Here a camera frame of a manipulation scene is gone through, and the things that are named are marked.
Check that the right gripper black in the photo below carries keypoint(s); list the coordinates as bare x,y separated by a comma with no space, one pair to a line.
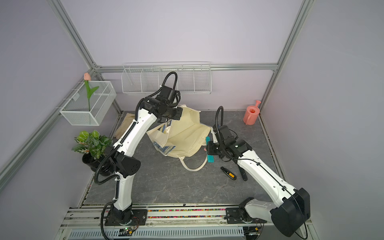
209,149

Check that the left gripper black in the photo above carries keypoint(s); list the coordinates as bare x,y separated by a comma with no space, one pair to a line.
179,114

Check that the teal art knife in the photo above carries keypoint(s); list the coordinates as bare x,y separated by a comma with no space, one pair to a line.
210,148

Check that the cream starry night tote bag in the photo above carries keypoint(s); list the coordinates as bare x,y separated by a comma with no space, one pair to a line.
181,138

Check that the black yellow utility knife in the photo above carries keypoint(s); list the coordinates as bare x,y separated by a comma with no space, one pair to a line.
229,173

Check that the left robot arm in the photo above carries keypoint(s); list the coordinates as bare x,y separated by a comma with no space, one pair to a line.
148,111

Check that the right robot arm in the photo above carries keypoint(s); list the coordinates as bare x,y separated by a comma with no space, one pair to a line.
290,207

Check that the pink watering can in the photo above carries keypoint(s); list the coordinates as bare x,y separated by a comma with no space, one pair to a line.
252,113

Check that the beige work glove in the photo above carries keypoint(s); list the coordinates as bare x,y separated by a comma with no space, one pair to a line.
128,119

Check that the green potted plant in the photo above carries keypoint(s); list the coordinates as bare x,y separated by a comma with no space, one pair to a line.
92,146

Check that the white mesh basket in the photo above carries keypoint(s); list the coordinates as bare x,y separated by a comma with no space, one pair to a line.
76,111

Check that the pink artificial tulip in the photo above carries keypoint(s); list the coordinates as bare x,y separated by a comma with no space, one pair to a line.
90,91

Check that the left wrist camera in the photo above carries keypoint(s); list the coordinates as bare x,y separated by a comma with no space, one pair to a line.
169,96

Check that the white wire shelf rack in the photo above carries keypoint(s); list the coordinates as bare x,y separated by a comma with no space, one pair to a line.
186,77

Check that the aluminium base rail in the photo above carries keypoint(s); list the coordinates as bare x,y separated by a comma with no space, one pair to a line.
165,222

